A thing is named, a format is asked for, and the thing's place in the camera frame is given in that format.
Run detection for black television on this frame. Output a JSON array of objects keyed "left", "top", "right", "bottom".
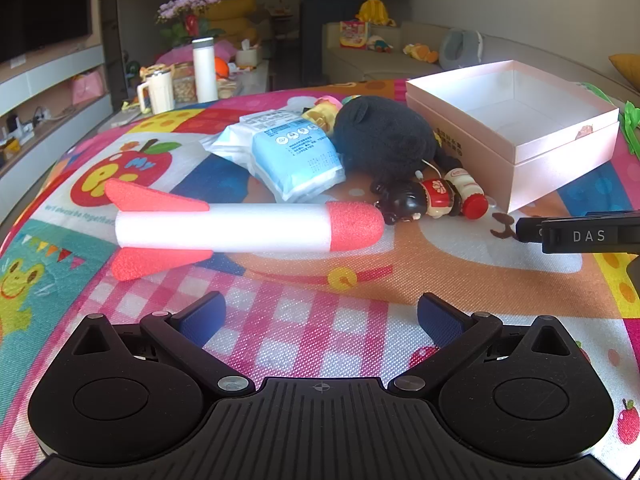
[{"left": 0, "top": 0, "right": 93, "bottom": 63}]

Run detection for white and red foam rocket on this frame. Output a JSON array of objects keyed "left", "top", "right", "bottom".
[{"left": 104, "top": 178, "right": 385, "bottom": 282}]

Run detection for pink gift bag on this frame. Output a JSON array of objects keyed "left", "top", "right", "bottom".
[{"left": 70, "top": 70, "right": 106, "bottom": 106}]

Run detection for small white bottle red cap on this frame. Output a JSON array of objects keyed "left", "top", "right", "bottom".
[{"left": 445, "top": 167, "right": 490, "bottom": 221}]

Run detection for yellow backpack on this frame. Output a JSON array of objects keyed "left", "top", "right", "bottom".
[{"left": 356, "top": 0, "right": 396, "bottom": 27}]

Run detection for black-headed doll figurine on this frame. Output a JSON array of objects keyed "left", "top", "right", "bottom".
[{"left": 372, "top": 178, "right": 463, "bottom": 224}]

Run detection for dark cabinet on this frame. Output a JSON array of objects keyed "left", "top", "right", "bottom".
[{"left": 300, "top": 0, "right": 371, "bottom": 86}]

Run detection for pink cardboard box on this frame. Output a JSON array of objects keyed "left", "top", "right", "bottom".
[{"left": 405, "top": 60, "right": 621, "bottom": 214}]

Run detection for yellow cushion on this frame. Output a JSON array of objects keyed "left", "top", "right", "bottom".
[{"left": 608, "top": 53, "right": 640, "bottom": 92}]

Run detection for tissue box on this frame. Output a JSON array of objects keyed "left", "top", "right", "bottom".
[{"left": 235, "top": 40, "right": 262, "bottom": 67}]

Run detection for colourful printed play mat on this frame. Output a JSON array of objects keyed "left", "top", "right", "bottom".
[{"left": 0, "top": 77, "right": 640, "bottom": 480}]

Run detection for black plush toy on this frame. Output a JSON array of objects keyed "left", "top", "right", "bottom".
[{"left": 332, "top": 95, "right": 463, "bottom": 183}]

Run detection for orange plush toy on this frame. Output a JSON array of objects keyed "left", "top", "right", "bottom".
[{"left": 403, "top": 42, "right": 440, "bottom": 64}]

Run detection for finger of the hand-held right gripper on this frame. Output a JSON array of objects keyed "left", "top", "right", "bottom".
[{"left": 515, "top": 211, "right": 640, "bottom": 255}]

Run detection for yellow beanbag cushions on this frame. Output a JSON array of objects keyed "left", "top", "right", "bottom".
[{"left": 205, "top": 0, "right": 261, "bottom": 43}]

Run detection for blue and white wipes packet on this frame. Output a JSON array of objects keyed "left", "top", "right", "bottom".
[{"left": 202, "top": 109, "right": 347, "bottom": 204}]

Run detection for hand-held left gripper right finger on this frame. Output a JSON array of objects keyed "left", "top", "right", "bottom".
[{"left": 387, "top": 292, "right": 576, "bottom": 397}]

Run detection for cream mug with handle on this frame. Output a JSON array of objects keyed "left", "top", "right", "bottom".
[{"left": 137, "top": 70, "right": 176, "bottom": 115}]

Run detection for grey neck pillow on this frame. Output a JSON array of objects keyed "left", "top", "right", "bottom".
[{"left": 439, "top": 27, "right": 485, "bottom": 72}]

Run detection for white coffee table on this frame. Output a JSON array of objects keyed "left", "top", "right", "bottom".
[{"left": 97, "top": 60, "right": 271, "bottom": 133}]

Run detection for pink potted flowers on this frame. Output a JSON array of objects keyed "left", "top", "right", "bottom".
[{"left": 156, "top": 0, "right": 223, "bottom": 48}]

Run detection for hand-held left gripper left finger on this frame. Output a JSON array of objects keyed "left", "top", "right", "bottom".
[{"left": 65, "top": 291, "right": 256, "bottom": 397}]

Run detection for pink cushion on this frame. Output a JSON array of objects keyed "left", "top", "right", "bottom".
[{"left": 155, "top": 40, "right": 236, "bottom": 66}]

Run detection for colourful toy box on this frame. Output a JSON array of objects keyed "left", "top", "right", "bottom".
[{"left": 340, "top": 20, "right": 370, "bottom": 50}]

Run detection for beige sofa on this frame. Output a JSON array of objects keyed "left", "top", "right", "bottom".
[{"left": 320, "top": 21, "right": 640, "bottom": 91}]

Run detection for yellow pudding cup pink lid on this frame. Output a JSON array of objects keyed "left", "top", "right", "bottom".
[{"left": 301, "top": 95, "right": 343, "bottom": 136}]

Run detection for grey television cabinet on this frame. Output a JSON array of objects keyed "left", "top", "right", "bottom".
[{"left": 0, "top": 45, "right": 113, "bottom": 221}]

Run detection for clear snack jar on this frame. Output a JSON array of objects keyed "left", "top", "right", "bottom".
[{"left": 172, "top": 62, "right": 197, "bottom": 103}]

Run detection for white thermos bottle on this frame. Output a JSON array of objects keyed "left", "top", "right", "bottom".
[{"left": 192, "top": 37, "right": 219, "bottom": 103}]

